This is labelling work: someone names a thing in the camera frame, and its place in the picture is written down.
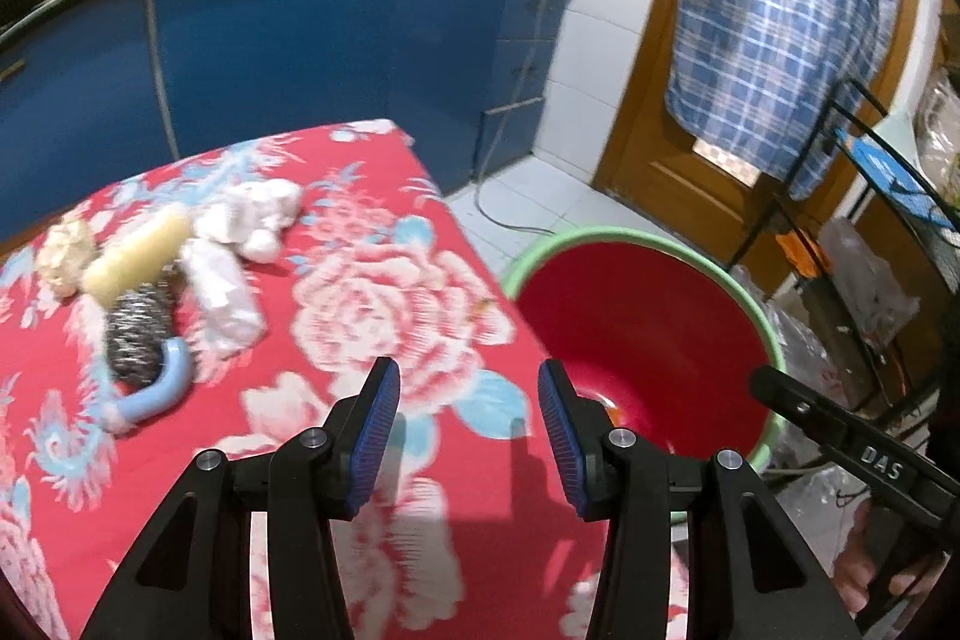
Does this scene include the blue plaid curtain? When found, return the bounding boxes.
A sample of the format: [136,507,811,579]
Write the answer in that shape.
[664,0,901,202]

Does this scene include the wooden door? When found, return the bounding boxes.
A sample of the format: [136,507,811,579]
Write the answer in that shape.
[592,0,925,266]

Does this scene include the steel wool scrubber blue handle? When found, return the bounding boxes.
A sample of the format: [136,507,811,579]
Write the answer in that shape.
[101,280,192,437]

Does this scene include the clear plastic bag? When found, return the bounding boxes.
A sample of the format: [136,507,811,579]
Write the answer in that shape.
[915,62,960,199]
[817,216,920,341]
[731,265,863,408]

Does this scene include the orange plastic item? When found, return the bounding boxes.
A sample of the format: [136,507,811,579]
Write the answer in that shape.
[776,227,815,277]

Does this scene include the red floral tablecloth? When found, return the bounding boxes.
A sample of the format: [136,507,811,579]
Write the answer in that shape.
[0,119,691,640]

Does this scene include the blue printed packet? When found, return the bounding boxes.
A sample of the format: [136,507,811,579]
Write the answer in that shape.
[836,128,953,229]

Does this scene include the cream foam roll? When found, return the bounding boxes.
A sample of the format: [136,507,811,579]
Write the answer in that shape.
[81,206,196,302]

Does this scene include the blue base cabinets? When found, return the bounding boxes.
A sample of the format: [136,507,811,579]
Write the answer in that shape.
[0,0,586,244]

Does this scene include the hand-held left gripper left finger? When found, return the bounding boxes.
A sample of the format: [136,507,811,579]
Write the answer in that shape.
[79,355,403,640]

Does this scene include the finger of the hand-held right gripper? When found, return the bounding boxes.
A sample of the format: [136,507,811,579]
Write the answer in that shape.
[750,365,852,442]

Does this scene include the person's right hand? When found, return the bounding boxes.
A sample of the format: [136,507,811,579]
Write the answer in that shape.
[834,503,947,620]

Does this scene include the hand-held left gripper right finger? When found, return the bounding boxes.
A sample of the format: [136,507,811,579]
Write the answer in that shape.
[537,357,863,640]

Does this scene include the black wire rack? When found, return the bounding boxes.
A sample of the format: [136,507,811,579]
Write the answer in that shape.
[731,77,960,431]

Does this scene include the white power cable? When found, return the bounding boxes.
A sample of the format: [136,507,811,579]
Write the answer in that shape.
[472,0,560,236]

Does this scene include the red basin with green rim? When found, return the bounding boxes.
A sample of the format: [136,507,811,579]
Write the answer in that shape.
[499,226,787,521]

